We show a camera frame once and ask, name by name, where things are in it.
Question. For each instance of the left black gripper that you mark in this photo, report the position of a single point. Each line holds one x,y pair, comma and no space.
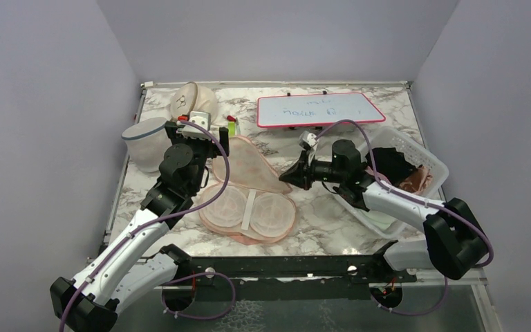
213,150

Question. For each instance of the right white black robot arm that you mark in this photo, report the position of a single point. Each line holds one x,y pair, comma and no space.
454,241

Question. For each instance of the white mesh laundry bag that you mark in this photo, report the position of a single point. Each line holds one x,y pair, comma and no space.
146,142

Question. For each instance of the red framed whiteboard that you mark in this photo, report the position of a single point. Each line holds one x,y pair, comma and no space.
315,110

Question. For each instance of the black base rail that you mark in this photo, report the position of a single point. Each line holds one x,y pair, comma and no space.
219,279

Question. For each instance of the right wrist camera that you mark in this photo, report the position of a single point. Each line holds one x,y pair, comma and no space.
308,140

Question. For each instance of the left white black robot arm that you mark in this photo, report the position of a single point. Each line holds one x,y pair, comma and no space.
93,299

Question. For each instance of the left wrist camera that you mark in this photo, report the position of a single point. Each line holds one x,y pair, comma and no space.
200,119

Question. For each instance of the white plastic basket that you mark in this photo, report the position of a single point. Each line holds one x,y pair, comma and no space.
415,154

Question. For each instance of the pink bra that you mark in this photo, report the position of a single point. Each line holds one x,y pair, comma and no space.
418,182

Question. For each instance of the light green bra pads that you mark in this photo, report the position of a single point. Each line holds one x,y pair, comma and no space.
382,223

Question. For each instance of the floral mesh laundry bag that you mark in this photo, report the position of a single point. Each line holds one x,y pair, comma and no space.
254,206

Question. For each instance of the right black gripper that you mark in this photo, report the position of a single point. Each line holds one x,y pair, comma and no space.
300,174

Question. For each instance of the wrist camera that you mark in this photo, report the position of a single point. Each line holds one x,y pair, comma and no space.
308,140
200,119

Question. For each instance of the green red marker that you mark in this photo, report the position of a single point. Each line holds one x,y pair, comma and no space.
233,126

